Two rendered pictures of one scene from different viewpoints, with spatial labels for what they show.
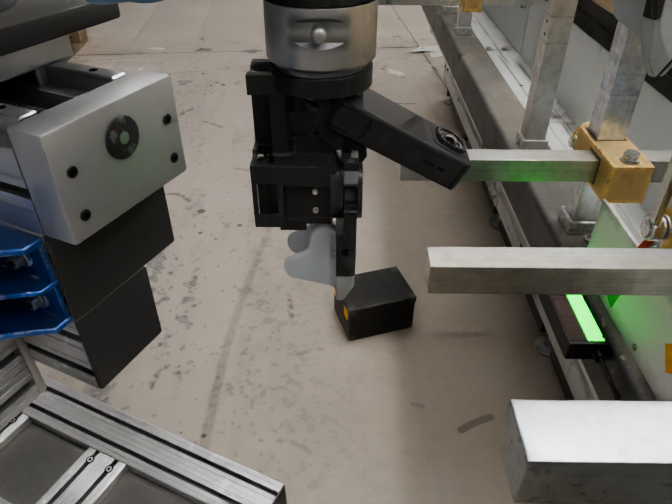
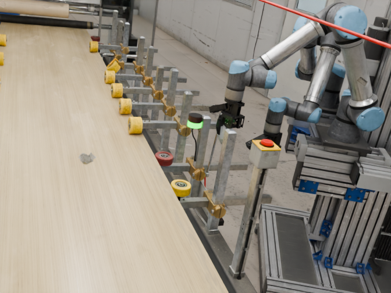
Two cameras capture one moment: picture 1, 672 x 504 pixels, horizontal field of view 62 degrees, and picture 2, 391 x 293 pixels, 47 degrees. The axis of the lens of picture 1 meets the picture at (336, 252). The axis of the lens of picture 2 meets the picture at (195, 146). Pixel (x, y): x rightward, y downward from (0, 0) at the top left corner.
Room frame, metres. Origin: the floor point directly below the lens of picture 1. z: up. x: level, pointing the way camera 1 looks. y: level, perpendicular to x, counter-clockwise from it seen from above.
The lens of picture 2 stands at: (2.06, -1.08, 1.76)
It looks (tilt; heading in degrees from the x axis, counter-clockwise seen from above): 24 degrees down; 156
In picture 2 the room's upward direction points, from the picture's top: 9 degrees clockwise
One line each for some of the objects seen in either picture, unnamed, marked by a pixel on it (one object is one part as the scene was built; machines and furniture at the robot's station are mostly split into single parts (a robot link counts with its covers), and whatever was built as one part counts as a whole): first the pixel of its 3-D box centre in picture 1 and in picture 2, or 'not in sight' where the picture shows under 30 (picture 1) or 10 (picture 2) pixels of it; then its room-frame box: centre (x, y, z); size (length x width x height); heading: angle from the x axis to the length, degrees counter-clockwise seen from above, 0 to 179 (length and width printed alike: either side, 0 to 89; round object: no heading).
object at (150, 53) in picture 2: not in sight; (146, 84); (-0.57, -0.33, 0.92); 0.04 x 0.04 x 0.48; 89
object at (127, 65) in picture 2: not in sight; (149, 67); (-0.86, -0.24, 0.95); 0.37 x 0.03 x 0.03; 89
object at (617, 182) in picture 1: (607, 159); (213, 203); (0.65, -0.35, 0.82); 0.14 x 0.06 x 0.05; 179
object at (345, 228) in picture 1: (344, 226); not in sight; (0.37, -0.01, 0.91); 0.05 x 0.02 x 0.09; 179
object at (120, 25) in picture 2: not in sight; (118, 50); (-1.57, -0.32, 0.87); 0.04 x 0.04 x 0.48; 89
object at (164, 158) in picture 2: not in sight; (162, 165); (0.38, -0.49, 0.85); 0.08 x 0.08 x 0.11
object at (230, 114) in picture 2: not in sight; (231, 113); (0.48, -0.26, 1.15); 0.09 x 0.08 x 0.12; 19
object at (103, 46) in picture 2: not in sight; (125, 47); (-1.36, -0.30, 0.95); 0.50 x 0.04 x 0.04; 89
